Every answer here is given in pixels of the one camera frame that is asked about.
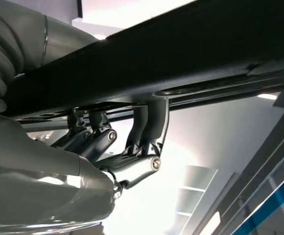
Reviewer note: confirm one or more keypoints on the blue metal beam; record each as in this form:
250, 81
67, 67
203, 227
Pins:
274, 198

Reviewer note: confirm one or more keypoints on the right robot hand grey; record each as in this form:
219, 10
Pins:
34, 188

